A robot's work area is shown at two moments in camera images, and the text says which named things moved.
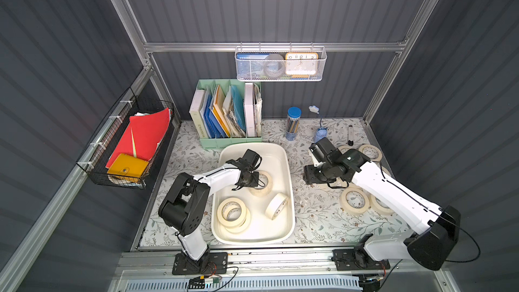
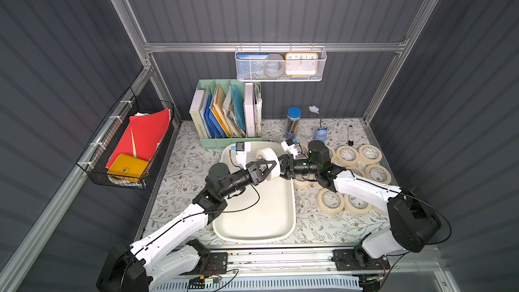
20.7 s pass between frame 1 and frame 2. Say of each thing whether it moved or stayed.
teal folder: stayed
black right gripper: moved
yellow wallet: stayed
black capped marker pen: stayed
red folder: stayed
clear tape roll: stayed
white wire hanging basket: stayed
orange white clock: stayed
